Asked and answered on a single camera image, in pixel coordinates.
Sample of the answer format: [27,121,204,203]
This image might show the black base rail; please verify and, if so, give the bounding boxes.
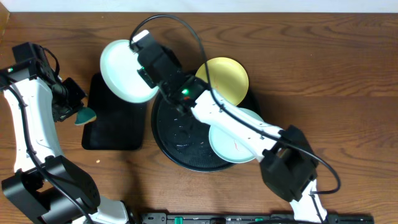
[141,213,375,224]

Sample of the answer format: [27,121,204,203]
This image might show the light blue plate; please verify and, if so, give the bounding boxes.
[208,126,255,164]
[100,40,159,103]

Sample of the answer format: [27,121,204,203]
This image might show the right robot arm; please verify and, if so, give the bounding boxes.
[130,34,327,223]

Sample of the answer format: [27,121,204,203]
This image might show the yellow plate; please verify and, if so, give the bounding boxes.
[206,57,249,105]

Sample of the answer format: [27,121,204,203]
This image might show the round black tray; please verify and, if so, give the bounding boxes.
[150,73,262,173]

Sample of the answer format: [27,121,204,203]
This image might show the green yellow sponge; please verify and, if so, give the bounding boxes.
[75,107,96,126]

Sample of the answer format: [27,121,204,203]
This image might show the rectangular black tray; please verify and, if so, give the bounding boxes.
[81,73,147,151]

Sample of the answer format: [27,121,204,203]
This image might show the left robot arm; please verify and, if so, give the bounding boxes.
[1,59,130,223]

